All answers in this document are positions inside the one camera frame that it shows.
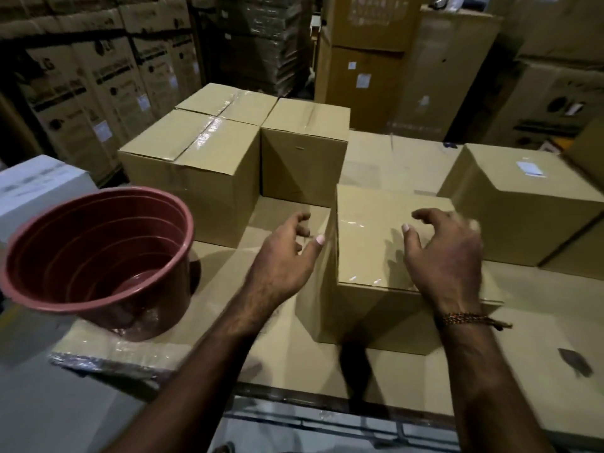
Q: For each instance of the person's right hand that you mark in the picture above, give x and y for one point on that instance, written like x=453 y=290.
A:
x=446 y=264

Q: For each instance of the person's left hand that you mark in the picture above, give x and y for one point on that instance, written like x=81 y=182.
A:
x=276 y=266

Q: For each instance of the person's right thumb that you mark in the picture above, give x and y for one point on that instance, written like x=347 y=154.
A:
x=409 y=245

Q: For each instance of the person's left thumb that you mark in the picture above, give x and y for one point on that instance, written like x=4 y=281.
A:
x=311 y=252

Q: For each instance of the person's left forearm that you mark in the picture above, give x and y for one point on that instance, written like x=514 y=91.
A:
x=203 y=372

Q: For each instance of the person's right forearm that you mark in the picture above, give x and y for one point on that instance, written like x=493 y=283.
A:
x=486 y=391

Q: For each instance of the small taped cardboard box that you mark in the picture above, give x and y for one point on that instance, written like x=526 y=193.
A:
x=368 y=249

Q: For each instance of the low flat cardboard box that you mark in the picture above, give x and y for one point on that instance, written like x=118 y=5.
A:
x=391 y=160

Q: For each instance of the wide flat cardboard base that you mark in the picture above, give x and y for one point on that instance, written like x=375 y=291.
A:
x=283 y=344

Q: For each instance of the tall plain cardboard box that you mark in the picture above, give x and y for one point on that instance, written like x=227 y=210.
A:
x=302 y=155

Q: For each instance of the cardboard box with white label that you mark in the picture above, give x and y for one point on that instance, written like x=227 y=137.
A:
x=519 y=207

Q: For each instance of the large taped cardboard box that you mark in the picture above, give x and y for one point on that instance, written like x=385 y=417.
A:
x=207 y=169

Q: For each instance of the tall pale brown carton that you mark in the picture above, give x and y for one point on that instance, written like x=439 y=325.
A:
x=443 y=75

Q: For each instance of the tall brown carton stack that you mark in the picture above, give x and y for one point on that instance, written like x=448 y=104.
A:
x=363 y=65

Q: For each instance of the printed carton with round holes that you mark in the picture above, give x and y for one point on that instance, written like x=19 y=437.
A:
x=542 y=106

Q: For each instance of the angled brown carton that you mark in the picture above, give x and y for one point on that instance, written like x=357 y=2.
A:
x=587 y=150

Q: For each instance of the dark tape piece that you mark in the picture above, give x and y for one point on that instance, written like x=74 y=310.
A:
x=575 y=362

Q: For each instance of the stack of wrapped dark cartons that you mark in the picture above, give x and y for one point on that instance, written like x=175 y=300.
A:
x=259 y=42

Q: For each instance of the reddish brown plastic pot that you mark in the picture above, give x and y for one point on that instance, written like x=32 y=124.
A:
x=94 y=259

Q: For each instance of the big brown carton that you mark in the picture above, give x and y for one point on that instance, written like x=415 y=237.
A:
x=561 y=23

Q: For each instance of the stack of printed appliance cartons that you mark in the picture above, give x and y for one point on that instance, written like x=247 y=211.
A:
x=94 y=84

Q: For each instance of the metal trolley frame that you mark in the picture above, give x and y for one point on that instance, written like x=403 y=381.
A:
x=330 y=419

